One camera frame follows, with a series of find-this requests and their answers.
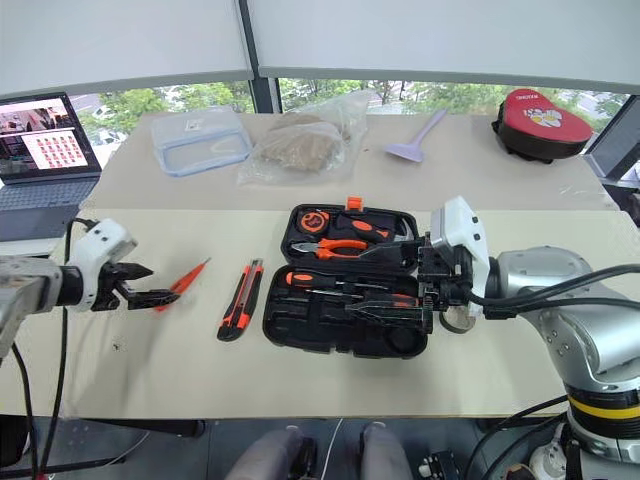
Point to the white power strip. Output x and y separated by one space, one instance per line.
547 456

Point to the grey tape roll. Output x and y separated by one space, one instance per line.
457 322

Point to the dark window frame post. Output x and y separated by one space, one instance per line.
260 50

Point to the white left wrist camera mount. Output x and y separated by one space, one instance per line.
97 245

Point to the lilac plastic scraper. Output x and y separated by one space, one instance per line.
407 149

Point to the clear blue-rimmed plastic container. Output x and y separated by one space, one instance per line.
200 142

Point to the grey box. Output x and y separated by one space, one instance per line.
617 145

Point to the black table base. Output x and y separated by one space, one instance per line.
125 435

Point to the short orange black screwdriver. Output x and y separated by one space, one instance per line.
367 227

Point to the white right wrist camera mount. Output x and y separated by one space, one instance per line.
462 225

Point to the thin orange black screwdriver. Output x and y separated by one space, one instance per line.
390 300

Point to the clear bag with brown contents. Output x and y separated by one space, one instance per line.
300 145

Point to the grey laptop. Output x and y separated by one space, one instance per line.
45 165

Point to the orange black tape measure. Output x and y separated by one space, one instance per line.
313 220

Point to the orange black utility knife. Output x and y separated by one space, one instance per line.
242 305

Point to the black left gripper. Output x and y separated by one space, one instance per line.
111 292

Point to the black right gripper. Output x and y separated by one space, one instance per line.
442 280

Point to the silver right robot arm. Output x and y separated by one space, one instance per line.
575 320

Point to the silver claw hammer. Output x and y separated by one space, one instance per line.
407 232

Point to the black tool case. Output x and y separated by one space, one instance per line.
325 325

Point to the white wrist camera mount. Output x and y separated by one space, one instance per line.
462 225
97 245

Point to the dark rounded shape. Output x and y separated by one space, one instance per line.
270 455
382 452

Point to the white roller blind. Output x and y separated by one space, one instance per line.
450 35
120 40

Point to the orange test pen screwdriver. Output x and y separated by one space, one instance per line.
187 280

